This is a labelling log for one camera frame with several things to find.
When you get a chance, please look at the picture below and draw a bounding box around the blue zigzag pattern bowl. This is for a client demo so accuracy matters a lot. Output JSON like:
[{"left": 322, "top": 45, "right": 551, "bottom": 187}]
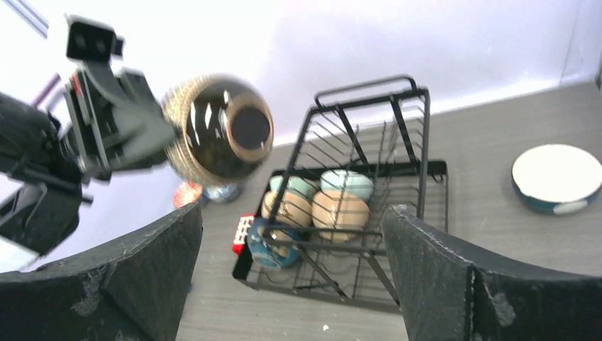
[{"left": 173, "top": 181, "right": 203, "bottom": 209}]

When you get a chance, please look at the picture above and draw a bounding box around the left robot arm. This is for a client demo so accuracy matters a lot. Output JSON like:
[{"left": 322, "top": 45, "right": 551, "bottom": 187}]
[{"left": 1, "top": 62, "right": 177, "bottom": 257}]

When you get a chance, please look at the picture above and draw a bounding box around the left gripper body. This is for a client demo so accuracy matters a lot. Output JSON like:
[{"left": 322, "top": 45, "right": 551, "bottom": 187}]
[{"left": 0, "top": 65, "right": 156, "bottom": 257}]

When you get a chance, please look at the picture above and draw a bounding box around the beige plain bowl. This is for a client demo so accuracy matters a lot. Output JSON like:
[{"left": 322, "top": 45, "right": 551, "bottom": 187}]
[{"left": 312, "top": 190, "right": 370, "bottom": 242}]

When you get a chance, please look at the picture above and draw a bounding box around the teal white dotted bowl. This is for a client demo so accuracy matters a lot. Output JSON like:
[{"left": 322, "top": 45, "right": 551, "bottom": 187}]
[{"left": 511, "top": 144, "right": 601, "bottom": 215}]

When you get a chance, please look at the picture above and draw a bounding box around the beige bowl with bird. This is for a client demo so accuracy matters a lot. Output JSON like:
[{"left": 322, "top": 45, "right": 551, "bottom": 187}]
[{"left": 261, "top": 191, "right": 312, "bottom": 227}]

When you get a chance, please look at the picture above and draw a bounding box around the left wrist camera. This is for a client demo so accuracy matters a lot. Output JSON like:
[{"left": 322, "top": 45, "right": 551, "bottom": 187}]
[{"left": 65, "top": 14, "right": 125, "bottom": 63}]

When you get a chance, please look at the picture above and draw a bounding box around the red white toy block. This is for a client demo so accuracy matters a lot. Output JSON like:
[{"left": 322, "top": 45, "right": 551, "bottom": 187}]
[{"left": 231, "top": 215, "right": 255, "bottom": 256}]

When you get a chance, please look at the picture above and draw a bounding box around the dark blue glazed bowl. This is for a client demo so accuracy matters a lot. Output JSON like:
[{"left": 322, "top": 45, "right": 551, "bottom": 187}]
[{"left": 246, "top": 217, "right": 300, "bottom": 271}]

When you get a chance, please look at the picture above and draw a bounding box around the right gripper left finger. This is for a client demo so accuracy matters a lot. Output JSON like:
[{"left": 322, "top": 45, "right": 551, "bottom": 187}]
[{"left": 1, "top": 204, "right": 202, "bottom": 340}]

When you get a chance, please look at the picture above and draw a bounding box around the brown striped bowl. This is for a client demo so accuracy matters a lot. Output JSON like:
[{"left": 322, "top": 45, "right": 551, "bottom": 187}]
[{"left": 162, "top": 74, "right": 274, "bottom": 186}]

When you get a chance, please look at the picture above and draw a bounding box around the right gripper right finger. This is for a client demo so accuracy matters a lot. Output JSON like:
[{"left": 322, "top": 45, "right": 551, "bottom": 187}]
[{"left": 381, "top": 205, "right": 601, "bottom": 340}]

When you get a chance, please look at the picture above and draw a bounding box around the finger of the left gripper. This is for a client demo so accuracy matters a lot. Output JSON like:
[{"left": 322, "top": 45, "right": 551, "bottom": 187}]
[{"left": 82, "top": 62, "right": 176, "bottom": 171}]

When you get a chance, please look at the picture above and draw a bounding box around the light teal ribbed bowl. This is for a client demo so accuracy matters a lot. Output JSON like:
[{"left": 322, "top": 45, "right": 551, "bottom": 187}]
[{"left": 320, "top": 169, "right": 374, "bottom": 202}]

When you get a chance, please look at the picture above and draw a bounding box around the black wire dish rack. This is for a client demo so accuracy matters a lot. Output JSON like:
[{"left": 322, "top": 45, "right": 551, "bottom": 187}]
[{"left": 232, "top": 75, "right": 449, "bottom": 313}]

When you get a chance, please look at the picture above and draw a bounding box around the white blue floral bowl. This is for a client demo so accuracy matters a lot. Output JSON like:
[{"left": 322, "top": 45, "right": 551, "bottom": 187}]
[{"left": 204, "top": 183, "right": 243, "bottom": 203}]

